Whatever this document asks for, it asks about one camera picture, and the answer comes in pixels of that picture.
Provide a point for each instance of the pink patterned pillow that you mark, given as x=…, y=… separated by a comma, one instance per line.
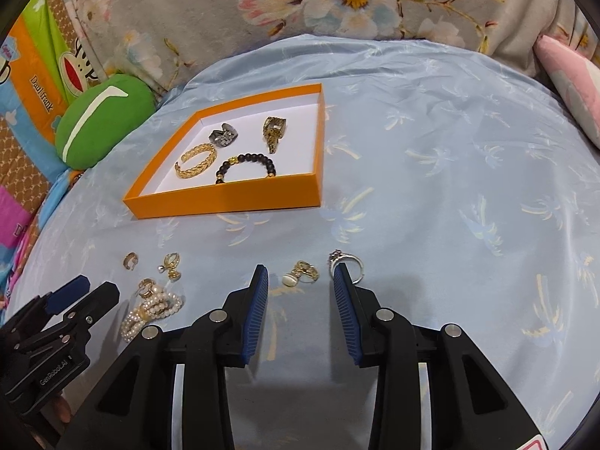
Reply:
x=569, y=79

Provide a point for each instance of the orange shallow box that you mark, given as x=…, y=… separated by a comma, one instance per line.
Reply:
x=262, y=187

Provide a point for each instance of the gold braided bangle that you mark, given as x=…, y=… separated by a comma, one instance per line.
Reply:
x=186, y=168

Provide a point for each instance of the green plush pillow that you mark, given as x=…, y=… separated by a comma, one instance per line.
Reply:
x=105, y=122

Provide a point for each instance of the grey floral blanket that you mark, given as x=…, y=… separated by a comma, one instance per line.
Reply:
x=211, y=18

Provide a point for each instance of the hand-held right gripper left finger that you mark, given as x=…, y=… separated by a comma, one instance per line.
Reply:
x=255, y=309

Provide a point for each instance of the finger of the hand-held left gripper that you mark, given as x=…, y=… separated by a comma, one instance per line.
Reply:
x=98, y=302
x=70, y=290

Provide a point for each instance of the small gold hoop earring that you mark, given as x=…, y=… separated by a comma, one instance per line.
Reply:
x=129, y=261

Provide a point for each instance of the cartoon printed blanket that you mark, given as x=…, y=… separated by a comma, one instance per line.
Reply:
x=37, y=93

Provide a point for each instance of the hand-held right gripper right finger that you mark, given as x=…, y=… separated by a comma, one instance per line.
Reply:
x=346, y=311

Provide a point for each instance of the light blue palm-print sheet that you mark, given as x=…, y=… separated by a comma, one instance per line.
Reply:
x=422, y=159

